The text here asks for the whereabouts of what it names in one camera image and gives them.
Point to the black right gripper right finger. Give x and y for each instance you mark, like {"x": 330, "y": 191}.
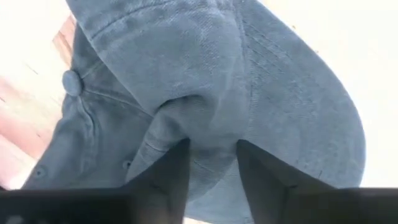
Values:
{"x": 267, "y": 193}

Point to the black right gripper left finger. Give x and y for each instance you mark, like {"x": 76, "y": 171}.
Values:
{"x": 164, "y": 186}

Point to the faded grey-blue cap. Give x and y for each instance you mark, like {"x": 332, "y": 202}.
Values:
{"x": 202, "y": 77}

